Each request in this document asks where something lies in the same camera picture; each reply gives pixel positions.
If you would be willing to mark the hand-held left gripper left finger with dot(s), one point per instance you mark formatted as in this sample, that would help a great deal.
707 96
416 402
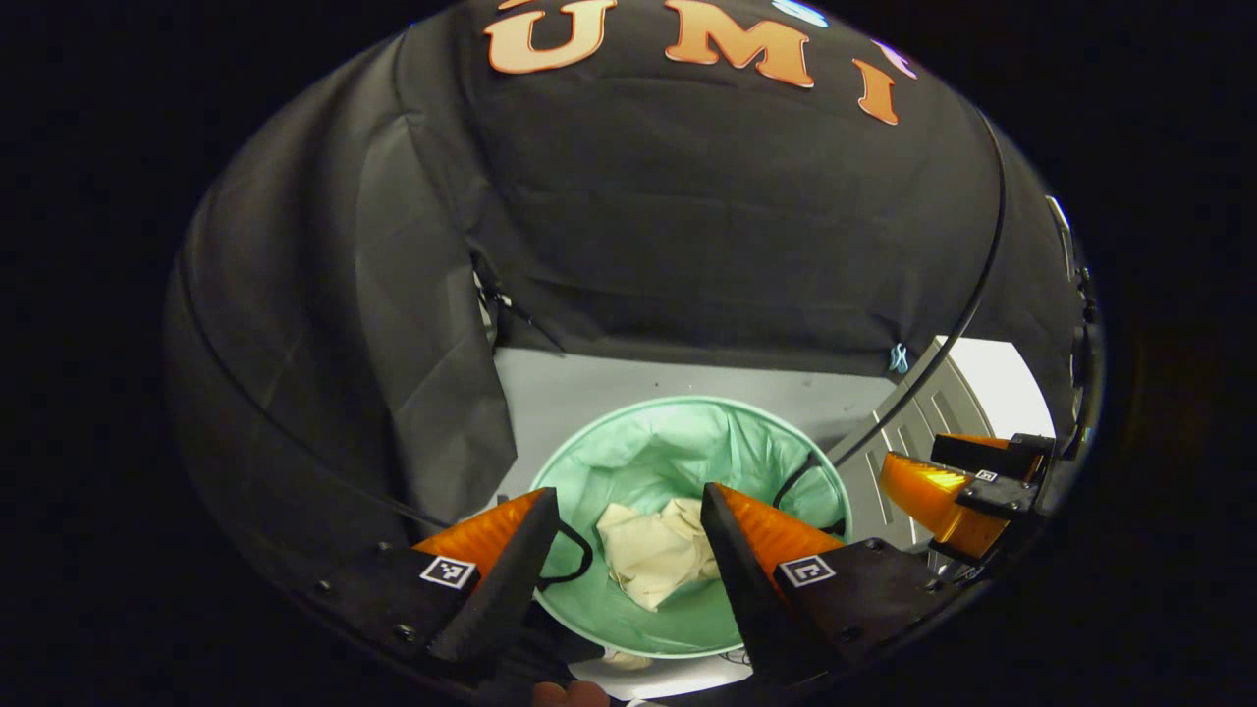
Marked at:
511 579

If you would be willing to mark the green laundry hamper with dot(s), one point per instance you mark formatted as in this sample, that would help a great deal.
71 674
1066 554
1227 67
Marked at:
648 452

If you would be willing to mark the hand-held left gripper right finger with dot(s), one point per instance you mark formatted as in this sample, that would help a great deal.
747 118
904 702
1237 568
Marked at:
756 599

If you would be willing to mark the cream button shirt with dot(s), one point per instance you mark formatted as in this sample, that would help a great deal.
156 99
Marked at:
648 555

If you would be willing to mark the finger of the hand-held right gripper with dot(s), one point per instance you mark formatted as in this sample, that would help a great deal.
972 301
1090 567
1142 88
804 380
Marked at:
997 496
982 454

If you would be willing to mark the small blue clip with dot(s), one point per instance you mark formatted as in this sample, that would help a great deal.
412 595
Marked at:
899 358

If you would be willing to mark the grey slatted panel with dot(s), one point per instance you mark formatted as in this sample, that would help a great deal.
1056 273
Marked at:
933 417

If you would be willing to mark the black backdrop cloth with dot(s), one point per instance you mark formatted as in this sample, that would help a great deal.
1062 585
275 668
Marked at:
687 226

